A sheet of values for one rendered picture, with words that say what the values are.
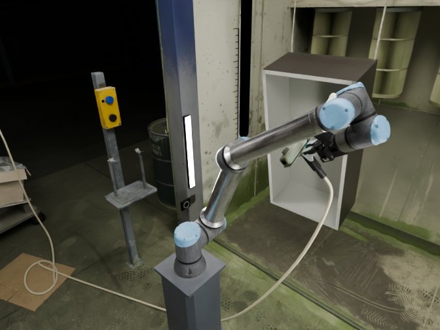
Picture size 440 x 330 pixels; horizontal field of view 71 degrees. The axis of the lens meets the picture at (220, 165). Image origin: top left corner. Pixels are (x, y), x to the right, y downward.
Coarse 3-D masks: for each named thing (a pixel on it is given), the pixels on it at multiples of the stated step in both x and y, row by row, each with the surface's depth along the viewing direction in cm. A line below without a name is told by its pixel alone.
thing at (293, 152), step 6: (330, 96) 145; (294, 144) 127; (300, 144) 127; (288, 150) 126; (294, 150) 125; (300, 150) 127; (282, 156) 125; (288, 156) 123; (294, 156) 125; (288, 162) 123; (312, 162) 131; (318, 162) 132; (312, 168) 133; (318, 168) 132; (318, 174) 134; (324, 174) 133
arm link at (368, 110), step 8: (344, 88) 101; (352, 88) 100; (360, 88) 100; (336, 96) 105; (360, 96) 98; (368, 96) 102; (368, 104) 101; (368, 112) 101; (352, 120) 104; (360, 120) 102
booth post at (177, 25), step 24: (168, 0) 195; (192, 0) 205; (168, 24) 203; (192, 24) 211; (168, 48) 212; (192, 48) 217; (168, 72) 221; (192, 72) 224; (168, 96) 231; (192, 96) 231; (192, 120) 239; (192, 144) 247; (192, 192) 265; (192, 216) 275
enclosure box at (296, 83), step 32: (288, 64) 199; (320, 64) 191; (352, 64) 184; (288, 96) 238; (320, 96) 222; (320, 160) 254; (352, 160) 208; (288, 192) 276; (320, 192) 270; (352, 192) 237
